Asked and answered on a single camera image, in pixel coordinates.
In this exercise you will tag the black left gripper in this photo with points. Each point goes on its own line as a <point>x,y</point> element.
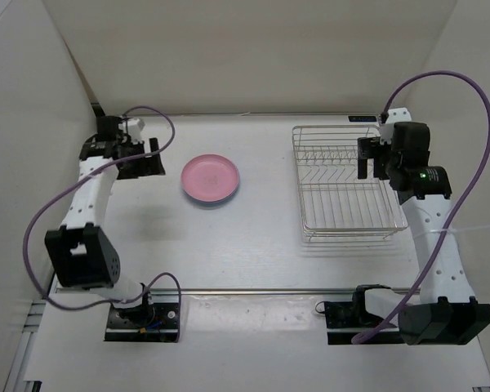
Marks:
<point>149,166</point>

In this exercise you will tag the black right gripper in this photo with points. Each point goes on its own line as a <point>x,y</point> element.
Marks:
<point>370,148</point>

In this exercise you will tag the pink plastic plate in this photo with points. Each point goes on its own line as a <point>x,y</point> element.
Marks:
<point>209,176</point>

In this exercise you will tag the blue plastic plate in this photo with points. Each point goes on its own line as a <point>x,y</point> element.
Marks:
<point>210,203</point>

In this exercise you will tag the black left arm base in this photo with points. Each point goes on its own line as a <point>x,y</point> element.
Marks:
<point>155,320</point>

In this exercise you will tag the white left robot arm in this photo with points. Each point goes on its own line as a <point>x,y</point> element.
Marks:
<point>80,251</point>

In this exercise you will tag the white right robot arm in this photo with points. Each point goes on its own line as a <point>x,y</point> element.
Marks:
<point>447,311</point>

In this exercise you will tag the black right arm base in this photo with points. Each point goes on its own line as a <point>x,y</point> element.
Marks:
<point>344,321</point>

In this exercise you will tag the black xdof label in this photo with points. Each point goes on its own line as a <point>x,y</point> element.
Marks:
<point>362,118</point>

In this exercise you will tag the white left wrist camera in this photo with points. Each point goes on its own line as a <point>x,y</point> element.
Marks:
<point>131,129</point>

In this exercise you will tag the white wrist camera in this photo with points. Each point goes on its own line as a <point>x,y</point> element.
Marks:
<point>131,129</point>
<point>387,121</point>

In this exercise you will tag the metal wire dish rack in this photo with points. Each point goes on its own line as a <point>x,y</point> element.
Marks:
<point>335,205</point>

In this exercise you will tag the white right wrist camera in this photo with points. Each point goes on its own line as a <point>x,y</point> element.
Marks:
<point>387,121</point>

